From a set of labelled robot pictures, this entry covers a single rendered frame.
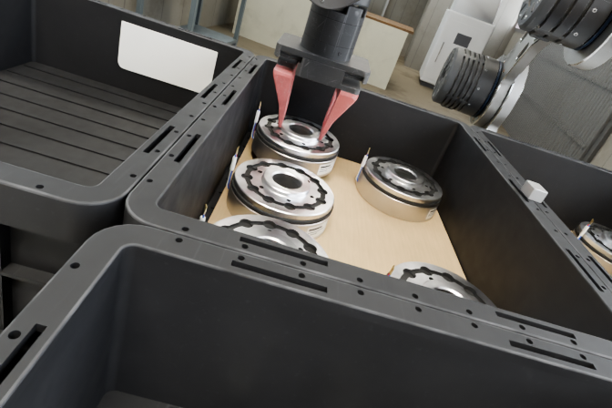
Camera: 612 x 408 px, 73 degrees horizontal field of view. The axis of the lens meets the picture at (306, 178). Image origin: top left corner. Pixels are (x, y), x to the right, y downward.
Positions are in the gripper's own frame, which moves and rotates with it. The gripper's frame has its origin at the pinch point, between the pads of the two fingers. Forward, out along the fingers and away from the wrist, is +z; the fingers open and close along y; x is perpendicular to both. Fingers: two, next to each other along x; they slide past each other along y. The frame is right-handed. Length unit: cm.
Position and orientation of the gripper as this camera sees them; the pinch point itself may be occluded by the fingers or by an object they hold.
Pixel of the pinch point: (301, 126)
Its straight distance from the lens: 49.5
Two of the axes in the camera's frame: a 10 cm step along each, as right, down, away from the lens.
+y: 9.5, 2.9, 0.7
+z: -2.8, 8.3, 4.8
